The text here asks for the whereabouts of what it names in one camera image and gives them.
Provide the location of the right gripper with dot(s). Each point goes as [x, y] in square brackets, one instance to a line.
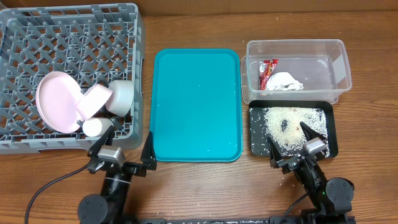
[298, 162]

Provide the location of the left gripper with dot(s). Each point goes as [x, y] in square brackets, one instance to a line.
[148, 156]

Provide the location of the white rice pile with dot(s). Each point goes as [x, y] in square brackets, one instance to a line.
[282, 124]

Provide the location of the white paper cup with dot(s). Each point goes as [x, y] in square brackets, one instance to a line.
[96, 126]

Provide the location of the grey round bowl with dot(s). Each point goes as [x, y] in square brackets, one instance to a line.
[121, 98]

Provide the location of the pink shallow bowl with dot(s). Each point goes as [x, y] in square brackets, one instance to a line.
[93, 100]

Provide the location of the white tissue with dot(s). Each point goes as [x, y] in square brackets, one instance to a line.
[283, 81]

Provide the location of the red snack wrapper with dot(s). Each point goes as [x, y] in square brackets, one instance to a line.
[266, 68]

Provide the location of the large white round plate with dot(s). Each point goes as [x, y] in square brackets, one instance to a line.
[56, 98]

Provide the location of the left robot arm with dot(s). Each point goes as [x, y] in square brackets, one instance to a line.
[108, 206]

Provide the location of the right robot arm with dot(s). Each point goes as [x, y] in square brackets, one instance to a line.
[331, 198]

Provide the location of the grey plastic dishwasher rack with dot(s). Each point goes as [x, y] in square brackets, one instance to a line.
[94, 44]

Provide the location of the black rectangular tray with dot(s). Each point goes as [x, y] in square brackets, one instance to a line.
[332, 145]

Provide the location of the clear plastic bin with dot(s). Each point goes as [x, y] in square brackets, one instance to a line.
[321, 65]

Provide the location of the teal plastic serving tray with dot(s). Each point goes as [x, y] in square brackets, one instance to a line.
[196, 107]

